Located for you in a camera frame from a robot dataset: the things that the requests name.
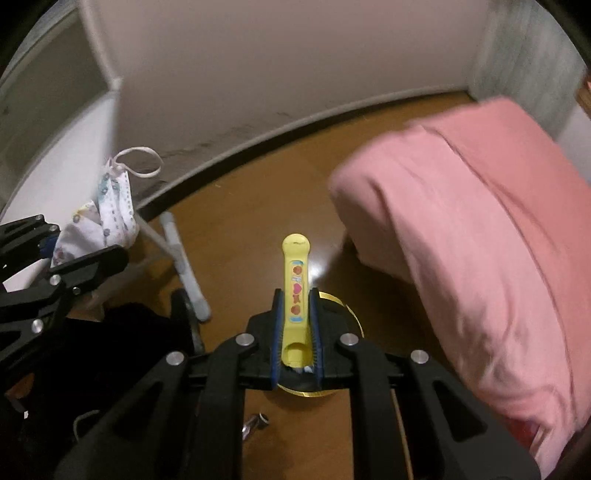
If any pink blanket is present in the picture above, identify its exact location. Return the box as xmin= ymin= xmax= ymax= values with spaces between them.
xmin=328 ymin=97 xmax=591 ymax=478

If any gold rimmed round container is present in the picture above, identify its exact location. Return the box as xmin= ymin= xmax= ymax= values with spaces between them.
xmin=274 ymin=290 xmax=365 ymax=398

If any grey curtain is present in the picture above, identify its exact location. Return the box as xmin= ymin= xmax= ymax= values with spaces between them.
xmin=468 ymin=0 xmax=587 ymax=139

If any printed face mask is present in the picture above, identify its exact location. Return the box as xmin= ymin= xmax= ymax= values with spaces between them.
xmin=51 ymin=147 xmax=164 ymax=268

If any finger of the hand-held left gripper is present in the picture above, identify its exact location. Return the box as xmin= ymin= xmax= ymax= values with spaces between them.
xmin=0 ymin=215 xmax=62 ymax=283
xmin=0 ymin=244 xmax=129 ymax=370

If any small metal piece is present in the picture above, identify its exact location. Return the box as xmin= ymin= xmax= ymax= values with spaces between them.
xmin=242 ymin=413 xmax=271 ymax=439

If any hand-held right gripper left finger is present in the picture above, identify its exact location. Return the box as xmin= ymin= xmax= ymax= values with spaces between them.
xmin=54 ymin=288 xmax=283 ymax=480

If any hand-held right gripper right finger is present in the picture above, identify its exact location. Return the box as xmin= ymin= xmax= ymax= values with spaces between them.
xmin=308 ymin=287 xmax=541 ymax=480

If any white stand leg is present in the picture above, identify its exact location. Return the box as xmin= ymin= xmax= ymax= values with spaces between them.
xmin=136 ymin=212 xmax=212 ymax=322

